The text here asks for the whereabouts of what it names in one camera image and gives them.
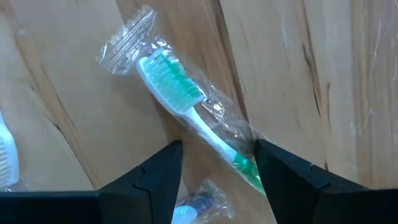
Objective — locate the orange toothbrush in clear wrapper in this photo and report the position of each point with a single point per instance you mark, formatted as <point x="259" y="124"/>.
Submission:
<point x="7" y="155"/>

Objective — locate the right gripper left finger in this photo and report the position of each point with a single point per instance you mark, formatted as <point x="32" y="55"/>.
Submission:
<point x="149" y="186"/>

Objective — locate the purple toothbrush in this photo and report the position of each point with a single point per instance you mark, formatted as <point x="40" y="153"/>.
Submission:
<point x="199" y="205"/>

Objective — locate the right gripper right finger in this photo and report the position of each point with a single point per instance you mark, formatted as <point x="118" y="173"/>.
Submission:
<point x="286" y="186"/>

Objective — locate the green toothbrush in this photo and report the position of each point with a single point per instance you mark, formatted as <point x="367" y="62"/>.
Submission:
<point x="174" y="87"/>

